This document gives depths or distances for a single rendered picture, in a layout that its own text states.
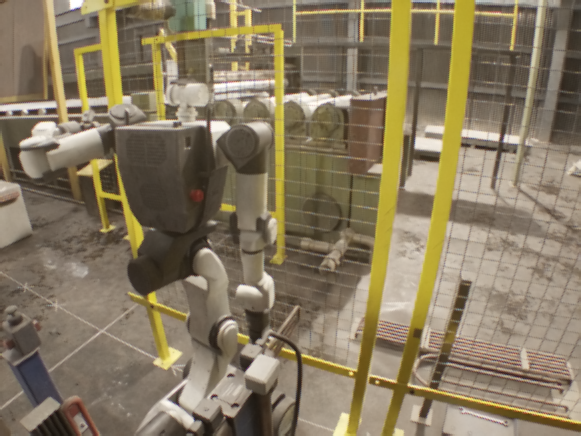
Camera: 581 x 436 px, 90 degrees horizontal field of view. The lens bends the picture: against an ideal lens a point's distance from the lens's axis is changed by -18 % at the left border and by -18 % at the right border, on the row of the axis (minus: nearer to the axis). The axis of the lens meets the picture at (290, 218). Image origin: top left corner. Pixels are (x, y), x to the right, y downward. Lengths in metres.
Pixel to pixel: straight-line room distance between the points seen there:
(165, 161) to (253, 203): 0.27
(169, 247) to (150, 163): 0.26
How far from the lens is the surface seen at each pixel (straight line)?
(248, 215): 0.98
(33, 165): 1.15
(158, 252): 1.05
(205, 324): 1.32
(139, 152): 0.94
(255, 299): 1.18
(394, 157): 1.01
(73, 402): 0.86
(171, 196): 0.93
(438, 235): 1.07
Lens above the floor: 1.51
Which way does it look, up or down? 23 degrees down
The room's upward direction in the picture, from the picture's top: straight up
